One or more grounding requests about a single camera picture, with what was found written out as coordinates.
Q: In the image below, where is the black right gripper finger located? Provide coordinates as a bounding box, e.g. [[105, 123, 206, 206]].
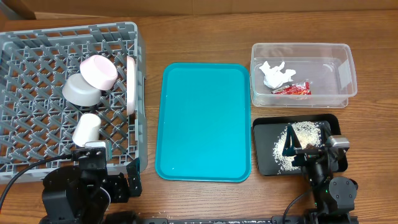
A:
[[282, 125, 303, 156], [320, 123, 331, 146]]

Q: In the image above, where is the pile of white rice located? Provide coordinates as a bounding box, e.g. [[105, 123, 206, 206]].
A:
[[272, 121, 321, 174]]

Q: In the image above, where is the red snack wrapper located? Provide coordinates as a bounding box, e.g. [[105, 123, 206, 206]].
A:
[[271, 82, 312, 95]]

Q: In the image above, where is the white paper cup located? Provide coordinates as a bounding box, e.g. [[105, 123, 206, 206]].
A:
[[72, 113, 101, 147]]

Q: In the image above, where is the grey round bowl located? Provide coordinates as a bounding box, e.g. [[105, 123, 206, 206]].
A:
[[62, 73, 101, 106]]

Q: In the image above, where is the small pink bowl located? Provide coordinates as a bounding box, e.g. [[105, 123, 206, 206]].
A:
[[80, 55, 118, 90]]

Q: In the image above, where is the large white round plate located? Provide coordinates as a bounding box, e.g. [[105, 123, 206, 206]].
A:
[[126, 56, 136, 116]]

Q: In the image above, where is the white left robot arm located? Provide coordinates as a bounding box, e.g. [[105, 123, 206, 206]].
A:
[[40, 147, 142, 223]]

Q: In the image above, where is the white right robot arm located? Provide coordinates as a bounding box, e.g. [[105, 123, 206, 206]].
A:
[[282, 125, 358, 223]]

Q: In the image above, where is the clear plastic waste bin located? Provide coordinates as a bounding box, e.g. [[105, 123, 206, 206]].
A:
[[250, 43, 358, 108]]

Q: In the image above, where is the black plastic tray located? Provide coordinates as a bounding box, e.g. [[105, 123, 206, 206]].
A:
[[252, 114, 348, 176]]

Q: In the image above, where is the crumpled white tissue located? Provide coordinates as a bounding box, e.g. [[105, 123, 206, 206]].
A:
[[259, 61, 296, 90]]

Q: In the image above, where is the teal plastic serving tray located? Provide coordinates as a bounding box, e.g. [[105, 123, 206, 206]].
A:
[[155, 62, 251, 182]]

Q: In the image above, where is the grey plastic dish rack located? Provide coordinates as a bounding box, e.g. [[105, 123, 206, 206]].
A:
[[1, 22, 148, 184]]

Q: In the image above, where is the black rail at table edge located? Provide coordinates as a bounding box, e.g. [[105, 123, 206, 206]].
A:
[[102, 211, 359, 224]]

